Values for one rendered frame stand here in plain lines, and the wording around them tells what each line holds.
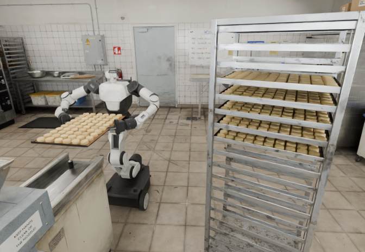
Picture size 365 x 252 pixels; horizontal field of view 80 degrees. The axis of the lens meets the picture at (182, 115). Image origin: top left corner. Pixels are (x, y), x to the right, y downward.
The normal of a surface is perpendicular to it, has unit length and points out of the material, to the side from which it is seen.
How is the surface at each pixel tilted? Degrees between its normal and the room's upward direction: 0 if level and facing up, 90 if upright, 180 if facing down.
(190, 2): 90
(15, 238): 90
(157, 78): 90
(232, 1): 90
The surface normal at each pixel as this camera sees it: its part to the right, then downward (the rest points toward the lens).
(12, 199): -0.01, -0.95
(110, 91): -0.16, 0.34
